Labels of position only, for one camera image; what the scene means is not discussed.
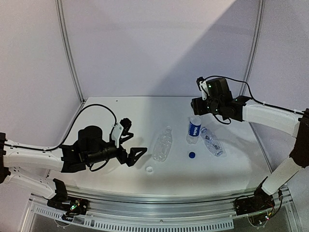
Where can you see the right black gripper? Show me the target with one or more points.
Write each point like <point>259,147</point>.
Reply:
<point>196,105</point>

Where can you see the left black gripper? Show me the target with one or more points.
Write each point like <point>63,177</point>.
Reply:
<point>130,160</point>

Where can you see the Pepsi bottle blue label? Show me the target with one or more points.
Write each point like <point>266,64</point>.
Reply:
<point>193,130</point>

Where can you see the clear white bottle cap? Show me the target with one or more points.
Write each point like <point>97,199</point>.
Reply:
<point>149,169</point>

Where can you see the clear ribbed plastic bottle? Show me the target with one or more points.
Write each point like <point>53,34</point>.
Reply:
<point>163,145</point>

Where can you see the crushed clear plastic bottle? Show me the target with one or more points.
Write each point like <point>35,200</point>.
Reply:
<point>212,143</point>

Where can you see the blue Pepsi bottle cap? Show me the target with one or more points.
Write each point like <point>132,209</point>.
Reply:
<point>192,155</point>

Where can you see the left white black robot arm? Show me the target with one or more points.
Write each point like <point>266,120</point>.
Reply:
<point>89,149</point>

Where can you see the perforated clear acrylic plate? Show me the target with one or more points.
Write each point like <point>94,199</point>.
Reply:
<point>38,219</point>

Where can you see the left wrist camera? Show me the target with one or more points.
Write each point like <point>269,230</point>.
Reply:
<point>120,128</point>

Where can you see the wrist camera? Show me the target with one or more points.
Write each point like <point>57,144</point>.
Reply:
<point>202,85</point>
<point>120,128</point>

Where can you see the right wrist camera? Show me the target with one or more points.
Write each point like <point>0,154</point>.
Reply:
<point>202,85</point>

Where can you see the aluminium front rail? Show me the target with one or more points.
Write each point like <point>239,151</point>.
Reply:
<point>161,206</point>

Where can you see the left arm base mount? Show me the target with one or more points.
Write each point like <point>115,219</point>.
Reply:
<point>72,206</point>

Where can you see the right aluminium corner post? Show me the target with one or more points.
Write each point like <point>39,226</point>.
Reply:
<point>255,41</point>

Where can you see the aluminium corner post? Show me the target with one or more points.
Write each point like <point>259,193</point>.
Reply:
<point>255,41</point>
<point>67,50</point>

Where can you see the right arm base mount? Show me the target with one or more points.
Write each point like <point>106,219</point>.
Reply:
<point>259,201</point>

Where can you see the left aluminium corner post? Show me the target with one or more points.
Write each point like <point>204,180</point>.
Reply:
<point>67,50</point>

